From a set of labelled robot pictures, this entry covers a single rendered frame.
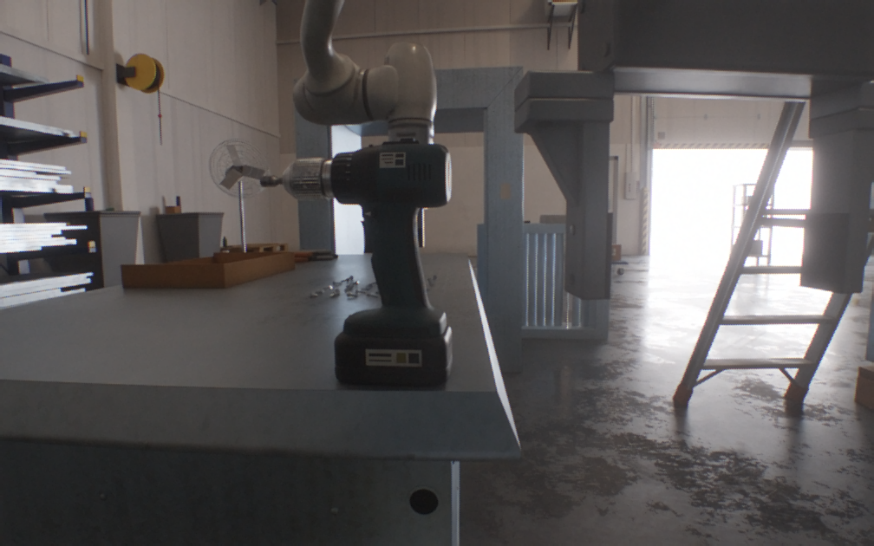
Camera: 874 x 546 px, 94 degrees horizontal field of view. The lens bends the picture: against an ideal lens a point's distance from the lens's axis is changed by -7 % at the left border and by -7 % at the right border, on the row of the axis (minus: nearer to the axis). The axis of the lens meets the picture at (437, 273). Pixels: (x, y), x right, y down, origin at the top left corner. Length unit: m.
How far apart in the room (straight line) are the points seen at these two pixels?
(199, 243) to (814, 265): 6.94
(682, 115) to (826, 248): 10.83
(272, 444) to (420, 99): 0.65
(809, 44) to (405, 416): 0.38
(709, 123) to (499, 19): 5.05
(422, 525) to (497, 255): 1.89
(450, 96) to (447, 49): 8.44
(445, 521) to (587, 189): 0.40
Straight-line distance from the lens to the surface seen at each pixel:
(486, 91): 2.39
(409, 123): 0.88
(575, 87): 0.21
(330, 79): 0.90
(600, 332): 3.18
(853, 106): 0.29
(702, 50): 0.23
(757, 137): 11.74
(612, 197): 10.46
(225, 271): 1.20
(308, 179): 0.45
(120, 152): 6.91
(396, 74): 0.90
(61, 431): 0.59
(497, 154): 2.32
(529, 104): 0.21
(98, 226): 5.64
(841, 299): 2.22
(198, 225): 6.98
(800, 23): 0.26
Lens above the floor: 0.81
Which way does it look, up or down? 7 degrees down
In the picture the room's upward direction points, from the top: 1 degrees counter-clockwise
